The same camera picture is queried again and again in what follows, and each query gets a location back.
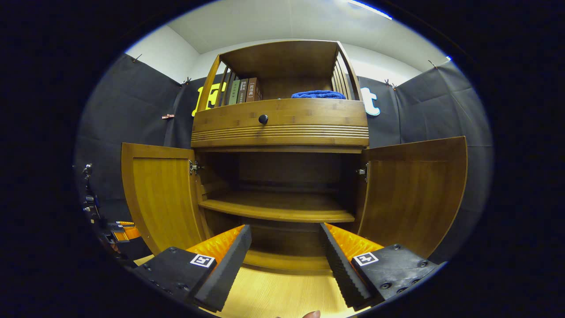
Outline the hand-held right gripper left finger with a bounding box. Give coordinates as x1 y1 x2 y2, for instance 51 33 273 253
132 224 252 313

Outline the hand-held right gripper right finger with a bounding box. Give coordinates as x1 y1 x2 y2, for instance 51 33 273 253
320 223 445 311

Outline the wooden shoe cabinet door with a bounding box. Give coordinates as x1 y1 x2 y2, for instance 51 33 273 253
357 136 468 259
121 142 210 254

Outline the wooden double-door shoe cabinet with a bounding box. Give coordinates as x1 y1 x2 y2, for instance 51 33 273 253
191 40 369 271

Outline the wooden inner shelf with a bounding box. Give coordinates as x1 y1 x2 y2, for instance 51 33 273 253
198 191 356 223

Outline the black backdrop cloth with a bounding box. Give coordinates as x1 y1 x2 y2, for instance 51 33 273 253
74 53 494 265

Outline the wooden drawer front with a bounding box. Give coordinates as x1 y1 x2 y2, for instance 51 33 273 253
191 98 369 148

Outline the blue towel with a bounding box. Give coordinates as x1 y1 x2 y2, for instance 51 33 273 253
291 90 347 100

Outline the brown book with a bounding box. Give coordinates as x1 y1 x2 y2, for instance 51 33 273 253
245 77 262 103

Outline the long ceiling light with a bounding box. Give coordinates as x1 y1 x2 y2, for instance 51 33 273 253
347 0 393 21

